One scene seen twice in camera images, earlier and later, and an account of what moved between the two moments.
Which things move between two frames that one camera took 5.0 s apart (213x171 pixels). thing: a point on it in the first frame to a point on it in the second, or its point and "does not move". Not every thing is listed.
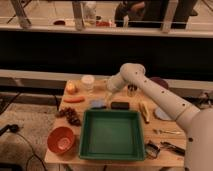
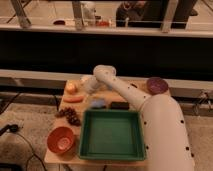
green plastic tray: x=112 y=134 does not move
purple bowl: x=160 y=82 does not move
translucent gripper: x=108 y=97 to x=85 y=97
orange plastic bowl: x=60 y=139 does not move
